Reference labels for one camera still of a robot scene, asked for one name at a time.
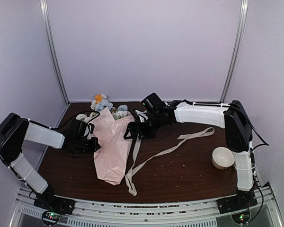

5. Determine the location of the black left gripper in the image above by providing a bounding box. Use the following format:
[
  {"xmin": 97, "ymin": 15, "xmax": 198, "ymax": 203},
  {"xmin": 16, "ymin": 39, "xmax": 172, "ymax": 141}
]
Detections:
[{"xmin": 76, "ymin": 137, "xmax": 100, "ymax": 153}]

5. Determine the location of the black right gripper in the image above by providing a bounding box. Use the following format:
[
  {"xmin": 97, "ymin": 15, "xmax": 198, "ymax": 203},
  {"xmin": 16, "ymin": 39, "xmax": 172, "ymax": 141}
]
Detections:
[{"xmin": 124, "ymin": 112, "xmax": 163, "ymax": 140}]

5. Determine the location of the pink wrapping paper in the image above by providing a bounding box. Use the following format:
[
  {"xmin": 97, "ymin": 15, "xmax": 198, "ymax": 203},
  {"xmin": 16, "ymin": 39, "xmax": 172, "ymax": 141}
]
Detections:
[{"xmin": 92, "ymin": 108, "xmax": 133, "ymax": 185}]

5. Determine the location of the fake flower bouquet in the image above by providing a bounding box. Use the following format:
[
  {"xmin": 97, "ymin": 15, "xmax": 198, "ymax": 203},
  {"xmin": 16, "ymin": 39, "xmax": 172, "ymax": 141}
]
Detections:
[{"xmin": 75, "ymin": 94, "xmax": 129, "ymax": 123}]

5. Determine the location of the beige printed ribbon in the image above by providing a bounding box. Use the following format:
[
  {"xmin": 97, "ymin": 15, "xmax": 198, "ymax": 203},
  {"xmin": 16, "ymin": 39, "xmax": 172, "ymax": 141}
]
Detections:
[{"xmin": 124, "ymin": 127, "xmax": 215, "ymax": 196}]

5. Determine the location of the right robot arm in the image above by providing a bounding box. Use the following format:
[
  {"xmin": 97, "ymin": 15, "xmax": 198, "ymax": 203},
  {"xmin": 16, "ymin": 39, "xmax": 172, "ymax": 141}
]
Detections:
[{"xmin": 124, "ymin": 93, "xmax": 255, "ymax": 209}]

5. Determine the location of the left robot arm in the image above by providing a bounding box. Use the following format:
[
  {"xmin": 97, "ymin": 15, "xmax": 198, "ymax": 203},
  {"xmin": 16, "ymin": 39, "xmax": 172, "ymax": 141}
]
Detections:
[{"xmin": 0, "ymin": 113, "xmax": 101, "ymax": 210}]

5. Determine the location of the white round bowl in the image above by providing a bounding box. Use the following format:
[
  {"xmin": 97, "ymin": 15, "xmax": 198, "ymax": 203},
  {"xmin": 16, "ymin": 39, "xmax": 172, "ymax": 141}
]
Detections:
[{"xmin": 212, "ymin": 147, "xmax": 235, "ymax": 170}]

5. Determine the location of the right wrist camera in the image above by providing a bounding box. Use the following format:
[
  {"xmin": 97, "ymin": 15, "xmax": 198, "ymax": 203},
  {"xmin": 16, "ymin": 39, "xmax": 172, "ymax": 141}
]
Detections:
[{"xmin": 132, "ymin": 109, "xmax": 149, "ymax": 122}]

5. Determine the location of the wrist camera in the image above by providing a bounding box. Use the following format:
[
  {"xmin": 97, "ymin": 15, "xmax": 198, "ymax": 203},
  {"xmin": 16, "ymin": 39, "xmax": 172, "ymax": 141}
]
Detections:
[
  {"xmin": 84, "ymin": 123, "xmax": 95, "ymax": 140},
  {"xmin": 132, "ymin": 109, "xmax": 149, "ymax": 122}
]

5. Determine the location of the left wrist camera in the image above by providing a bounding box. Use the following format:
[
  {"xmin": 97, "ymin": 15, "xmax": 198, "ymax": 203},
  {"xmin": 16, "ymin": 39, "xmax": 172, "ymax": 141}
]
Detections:
[{"xmin": 84, "ymin": 123, "xmax": 95, "ymax": 140}]

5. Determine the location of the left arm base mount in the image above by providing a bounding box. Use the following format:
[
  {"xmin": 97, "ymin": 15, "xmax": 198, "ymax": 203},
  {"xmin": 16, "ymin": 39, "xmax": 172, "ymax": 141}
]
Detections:
[{"xmin": 34, "ymin": 194, "xmax": 75, "ymax": 226}]

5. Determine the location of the aluminium front rail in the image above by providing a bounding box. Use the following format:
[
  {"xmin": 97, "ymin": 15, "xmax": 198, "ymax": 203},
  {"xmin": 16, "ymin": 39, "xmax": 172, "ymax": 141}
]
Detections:
[{"xmin": 8, "ymin": 186, "xmax": 284, "ymax": 227}]

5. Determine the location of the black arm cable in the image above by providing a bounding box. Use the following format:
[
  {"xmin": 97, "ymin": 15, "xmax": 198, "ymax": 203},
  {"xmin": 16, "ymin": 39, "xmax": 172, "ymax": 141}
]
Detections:
[{"xmin": 231, "ymin": 104, "xmax": 269, "ymax": 152}]

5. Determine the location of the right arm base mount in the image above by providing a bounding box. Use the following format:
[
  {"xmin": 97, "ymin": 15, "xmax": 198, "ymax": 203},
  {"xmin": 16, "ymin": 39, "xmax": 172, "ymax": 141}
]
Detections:
[{"xmin": 217, "ymin": 195, "xmax": 257, "ymax": 225}]

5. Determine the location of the left aluminium corner post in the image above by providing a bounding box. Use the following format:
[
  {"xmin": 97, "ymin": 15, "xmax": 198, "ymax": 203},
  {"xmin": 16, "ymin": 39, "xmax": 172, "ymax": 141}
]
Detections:
[{"xmin": 40, "ymin": 0, "xmax": 70, "ymax": 105}]

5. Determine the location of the aluminium corner post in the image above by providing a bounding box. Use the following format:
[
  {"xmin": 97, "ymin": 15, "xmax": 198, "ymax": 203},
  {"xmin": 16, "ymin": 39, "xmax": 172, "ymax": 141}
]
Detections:
[
  {"xmin": 40, "ymin": 0, "xmax": 70, "ymax": 105},
  {"xmin": 219, "ymin": 0, "xmax": 249, "ymax": 103}
]

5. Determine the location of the right aluminium corner post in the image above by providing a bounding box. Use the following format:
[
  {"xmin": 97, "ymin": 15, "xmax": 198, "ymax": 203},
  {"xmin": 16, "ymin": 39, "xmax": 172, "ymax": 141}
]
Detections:
[{"xmin": 219, "ymin": 0, "xmax": 249, "ymax": 103}]

